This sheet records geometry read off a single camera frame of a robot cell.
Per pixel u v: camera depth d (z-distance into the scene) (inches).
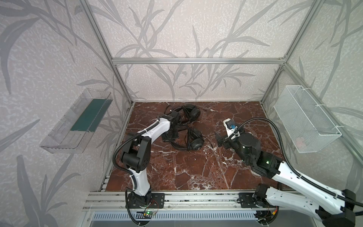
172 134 31.0
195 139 35.1
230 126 21.9
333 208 15.6
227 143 23.6
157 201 28.6
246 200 28.5
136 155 19.2
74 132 25.3
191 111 40.3
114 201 29.7
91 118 25.1
